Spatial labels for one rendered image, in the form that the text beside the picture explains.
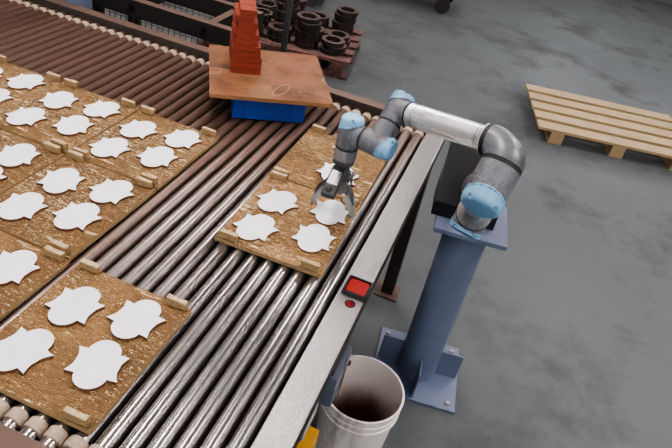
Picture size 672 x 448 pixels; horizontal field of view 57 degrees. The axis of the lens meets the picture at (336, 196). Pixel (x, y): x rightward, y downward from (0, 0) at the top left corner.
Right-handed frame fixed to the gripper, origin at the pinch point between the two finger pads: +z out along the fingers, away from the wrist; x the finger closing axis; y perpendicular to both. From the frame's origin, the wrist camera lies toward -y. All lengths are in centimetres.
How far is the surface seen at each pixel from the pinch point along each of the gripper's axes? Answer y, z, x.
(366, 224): 3.2, 2.0, -12.4
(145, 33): 91, -4, 128
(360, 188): 20.8, -0.4, -4.6
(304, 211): -3.6, 0.5, 8.1
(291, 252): -25.6, 1.4, 4.0
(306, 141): 40.9, -1.2, 24.1
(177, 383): -82, 5, 10
